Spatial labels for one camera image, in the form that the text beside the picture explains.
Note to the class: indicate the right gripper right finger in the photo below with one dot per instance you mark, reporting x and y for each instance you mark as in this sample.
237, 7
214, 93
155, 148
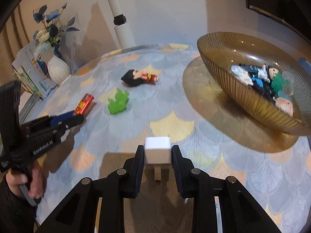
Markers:
186, 175

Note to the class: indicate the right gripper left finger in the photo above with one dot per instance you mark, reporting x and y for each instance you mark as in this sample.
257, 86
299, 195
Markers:
133, 177

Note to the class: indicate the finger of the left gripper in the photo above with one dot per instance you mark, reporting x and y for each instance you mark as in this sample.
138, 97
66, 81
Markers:
60, 118
68, 123

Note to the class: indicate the red clear lighter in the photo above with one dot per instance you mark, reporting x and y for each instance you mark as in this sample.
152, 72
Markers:
85, 105

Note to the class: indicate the white charger plug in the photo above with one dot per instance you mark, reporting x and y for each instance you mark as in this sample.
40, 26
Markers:
157, 154

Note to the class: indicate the person's left hand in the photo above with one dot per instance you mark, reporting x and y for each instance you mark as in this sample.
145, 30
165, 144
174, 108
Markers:
15, 179

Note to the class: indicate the green translucent toy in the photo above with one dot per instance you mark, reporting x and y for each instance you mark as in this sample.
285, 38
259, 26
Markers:
119, 103

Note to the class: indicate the white ribbed vase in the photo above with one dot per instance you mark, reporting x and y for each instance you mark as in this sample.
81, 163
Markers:
58, 70

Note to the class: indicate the stack of books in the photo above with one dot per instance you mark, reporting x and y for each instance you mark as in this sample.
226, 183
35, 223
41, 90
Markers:
29, 72

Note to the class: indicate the patterned fan tablecloth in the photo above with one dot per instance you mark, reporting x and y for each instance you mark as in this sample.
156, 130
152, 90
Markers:
187, 105

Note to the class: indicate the black haired doll figure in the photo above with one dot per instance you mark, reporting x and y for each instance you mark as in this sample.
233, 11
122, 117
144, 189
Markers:
133, 78

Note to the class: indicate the blue white artificial flowers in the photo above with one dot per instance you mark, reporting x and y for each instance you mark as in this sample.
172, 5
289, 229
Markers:
49, 38

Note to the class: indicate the white lamp pole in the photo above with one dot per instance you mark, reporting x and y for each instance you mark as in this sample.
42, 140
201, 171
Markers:
122, 28

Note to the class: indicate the amber ribbed glass bowl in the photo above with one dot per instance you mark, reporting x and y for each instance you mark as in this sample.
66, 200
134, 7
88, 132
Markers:
220, 50

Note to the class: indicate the small toys in bowl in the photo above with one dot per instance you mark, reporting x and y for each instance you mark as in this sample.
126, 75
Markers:
267, 81

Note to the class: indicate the wall television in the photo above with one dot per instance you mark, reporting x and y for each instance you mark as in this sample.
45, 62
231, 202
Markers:
294, 14

